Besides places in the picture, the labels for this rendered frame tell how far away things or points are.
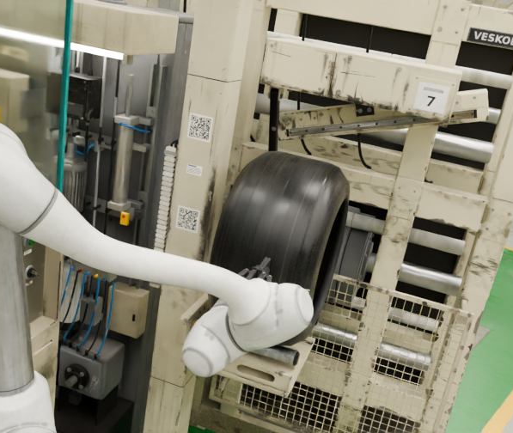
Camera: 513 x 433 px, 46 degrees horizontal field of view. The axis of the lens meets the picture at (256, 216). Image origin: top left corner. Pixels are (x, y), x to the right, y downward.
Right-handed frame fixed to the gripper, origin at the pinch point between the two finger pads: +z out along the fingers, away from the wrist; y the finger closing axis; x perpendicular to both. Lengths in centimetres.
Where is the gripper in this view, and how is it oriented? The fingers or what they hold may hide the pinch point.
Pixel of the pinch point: (263, 268)
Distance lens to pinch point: 156.7
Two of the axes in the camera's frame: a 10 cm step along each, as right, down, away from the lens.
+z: 3.3, -3.9, 8.6
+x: -1.2, 8.9, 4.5
